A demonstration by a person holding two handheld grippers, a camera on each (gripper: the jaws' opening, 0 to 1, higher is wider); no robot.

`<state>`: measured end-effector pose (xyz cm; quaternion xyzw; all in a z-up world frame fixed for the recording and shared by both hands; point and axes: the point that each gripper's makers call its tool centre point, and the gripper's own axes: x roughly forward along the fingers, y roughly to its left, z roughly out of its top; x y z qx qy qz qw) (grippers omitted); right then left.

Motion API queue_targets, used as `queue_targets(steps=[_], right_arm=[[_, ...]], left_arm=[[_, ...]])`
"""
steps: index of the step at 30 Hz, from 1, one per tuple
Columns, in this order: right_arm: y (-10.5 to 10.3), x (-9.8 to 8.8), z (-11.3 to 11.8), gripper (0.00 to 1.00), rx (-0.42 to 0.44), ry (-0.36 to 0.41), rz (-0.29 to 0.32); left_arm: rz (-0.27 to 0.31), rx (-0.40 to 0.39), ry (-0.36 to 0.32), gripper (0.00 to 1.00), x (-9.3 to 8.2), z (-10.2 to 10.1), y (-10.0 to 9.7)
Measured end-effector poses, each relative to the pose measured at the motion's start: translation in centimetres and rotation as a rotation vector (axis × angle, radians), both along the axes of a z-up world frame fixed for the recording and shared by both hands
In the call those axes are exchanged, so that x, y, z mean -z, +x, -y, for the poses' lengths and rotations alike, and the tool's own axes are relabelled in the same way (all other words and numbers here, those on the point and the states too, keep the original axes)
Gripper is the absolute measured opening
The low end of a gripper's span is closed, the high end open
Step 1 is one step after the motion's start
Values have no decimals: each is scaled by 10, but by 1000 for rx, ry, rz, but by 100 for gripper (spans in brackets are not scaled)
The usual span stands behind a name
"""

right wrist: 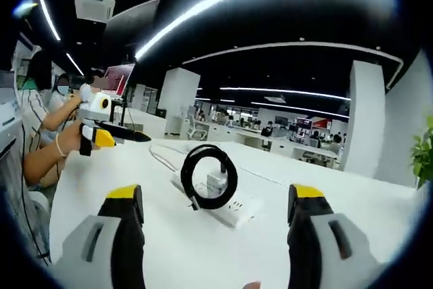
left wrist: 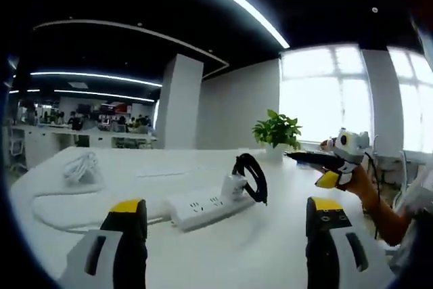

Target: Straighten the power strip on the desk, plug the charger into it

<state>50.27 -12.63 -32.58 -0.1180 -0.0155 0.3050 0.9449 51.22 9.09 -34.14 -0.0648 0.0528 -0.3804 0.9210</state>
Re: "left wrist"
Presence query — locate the row of white office desks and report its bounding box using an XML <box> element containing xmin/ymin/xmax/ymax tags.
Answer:
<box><xmin>6</xmin><ymin>123</ymin><xmax>158</xmax><ymax>168</ymax></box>

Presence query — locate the white power strip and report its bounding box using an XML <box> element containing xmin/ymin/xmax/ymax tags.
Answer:
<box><xmin>164</xmin><ymin>190</ymin><xmax>256</xmax><ymax>233</ymax></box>

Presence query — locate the coiled white cable bundle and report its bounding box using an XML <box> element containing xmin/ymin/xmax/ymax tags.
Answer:
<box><xmin>63</xmin><ymin>152</ymin><xmax>102</xmax><ymax>187</ymax></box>

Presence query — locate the black charger cable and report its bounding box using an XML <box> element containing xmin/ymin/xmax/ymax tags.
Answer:
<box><xmin>231</xmin><ymin>152</ymin><xmax>269</xmax><ymax>207</ymax></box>

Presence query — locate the white desk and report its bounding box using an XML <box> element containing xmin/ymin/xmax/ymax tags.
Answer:
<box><xmin>9</xmin><ymin>146</ymin><xmax>376</xmax><ymax>289</ymax></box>

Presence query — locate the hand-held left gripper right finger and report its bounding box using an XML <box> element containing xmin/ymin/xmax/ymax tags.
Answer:
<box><xmin>305</xmin><ymin>196</ymin><xmax>390</xmax><ymax>289</ymax></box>

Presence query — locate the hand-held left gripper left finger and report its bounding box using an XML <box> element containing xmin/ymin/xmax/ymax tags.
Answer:
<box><xmin>55</xmin><ymin>198</ymin><xmax>149</xmax><ymax>289</ymax></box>

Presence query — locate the red wall sign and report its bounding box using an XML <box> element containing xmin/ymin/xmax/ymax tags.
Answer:
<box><xmin>101</xmin><ymin>102</ymin><xmax>133</xmax><ymax>114</ymax></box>

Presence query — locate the white office chair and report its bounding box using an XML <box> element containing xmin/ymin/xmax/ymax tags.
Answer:
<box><xmin>9</xmin><ymin>129</ymin><xmax>28</xmax><ymax>168</ymax></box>

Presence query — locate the green potted plant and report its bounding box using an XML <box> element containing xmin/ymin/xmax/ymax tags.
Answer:
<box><xmin>252</xmin><ymin>109</ymin><xmax>303</xmax><ymax>163</ymax></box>

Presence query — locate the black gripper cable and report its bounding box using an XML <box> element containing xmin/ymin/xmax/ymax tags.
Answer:
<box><xmin>363</xmin><ymin>152</ymin><xmax>383</xmax><ymax>241</ymax></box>

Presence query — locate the white power strip cable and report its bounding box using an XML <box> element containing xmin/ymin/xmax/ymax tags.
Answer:
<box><xmin>32</xmin><ymin>185</ymin><xmax>172</xmax><ymax>234</ymax></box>

